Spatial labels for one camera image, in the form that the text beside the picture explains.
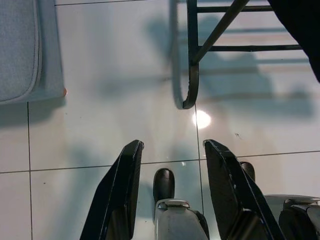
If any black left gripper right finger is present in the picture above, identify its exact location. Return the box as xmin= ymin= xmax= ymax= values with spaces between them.
xmin=203 ymin=139 xmax=287 ymax=240

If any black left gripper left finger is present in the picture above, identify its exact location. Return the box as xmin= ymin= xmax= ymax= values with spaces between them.
xmin=79 ymin=139 xmax=145 ymax=240

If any silver black robot left leg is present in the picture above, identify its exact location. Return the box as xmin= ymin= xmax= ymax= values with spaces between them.
xmin=152 ymin=167 xmax=210 ymax=240

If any black metal clothes rack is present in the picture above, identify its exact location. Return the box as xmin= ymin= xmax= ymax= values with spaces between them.
xmin=183 ymin=0 xmax=303 ymax=110

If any grey upholstered ottoman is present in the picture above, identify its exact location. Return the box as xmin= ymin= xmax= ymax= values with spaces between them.
xmin=0 ymin=0 xmax=68 ymax=105

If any black t-shirt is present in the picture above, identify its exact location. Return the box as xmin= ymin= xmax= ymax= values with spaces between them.
xmin=266 ymin=0 xmax=320 ymax=83

